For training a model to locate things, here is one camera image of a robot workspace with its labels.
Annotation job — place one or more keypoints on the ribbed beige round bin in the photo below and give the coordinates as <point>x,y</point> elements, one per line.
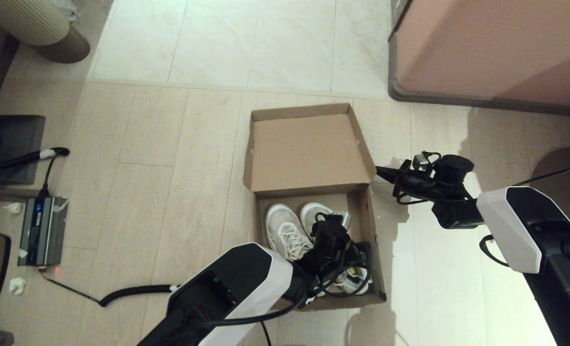
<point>20,19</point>

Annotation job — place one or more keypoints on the grey power supply unit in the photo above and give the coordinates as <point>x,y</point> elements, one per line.
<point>42,230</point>

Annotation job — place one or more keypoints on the brown cardboard shoe box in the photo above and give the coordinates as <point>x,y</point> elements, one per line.
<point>304,154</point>

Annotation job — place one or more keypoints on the white sneaker with laces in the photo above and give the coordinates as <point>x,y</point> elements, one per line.
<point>282,226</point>
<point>357,283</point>

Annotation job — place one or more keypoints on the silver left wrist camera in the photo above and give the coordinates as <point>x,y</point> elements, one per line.
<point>345,218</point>

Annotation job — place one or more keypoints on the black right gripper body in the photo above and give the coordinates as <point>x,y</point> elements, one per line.
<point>445,178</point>

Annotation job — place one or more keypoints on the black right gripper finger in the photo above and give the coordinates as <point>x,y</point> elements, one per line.
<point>402,169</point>
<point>385,171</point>

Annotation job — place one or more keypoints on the pink brown cabinet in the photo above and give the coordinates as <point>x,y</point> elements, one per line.
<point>496,48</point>

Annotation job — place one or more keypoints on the crumpled white tissue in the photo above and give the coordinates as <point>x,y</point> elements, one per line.
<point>16,286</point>
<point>12,207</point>

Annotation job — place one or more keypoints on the round brown furniture base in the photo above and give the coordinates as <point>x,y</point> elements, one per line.
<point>561,166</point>

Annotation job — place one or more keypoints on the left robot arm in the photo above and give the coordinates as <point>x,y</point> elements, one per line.
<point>232,288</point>

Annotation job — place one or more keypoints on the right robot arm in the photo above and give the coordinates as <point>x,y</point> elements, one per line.
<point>529,230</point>

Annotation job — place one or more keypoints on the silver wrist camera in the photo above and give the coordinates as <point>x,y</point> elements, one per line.
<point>345,218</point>
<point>421,161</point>

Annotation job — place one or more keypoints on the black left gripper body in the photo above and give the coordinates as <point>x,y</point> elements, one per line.
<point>330,240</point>

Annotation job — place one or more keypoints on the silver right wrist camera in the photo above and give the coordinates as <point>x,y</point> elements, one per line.
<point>421,161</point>

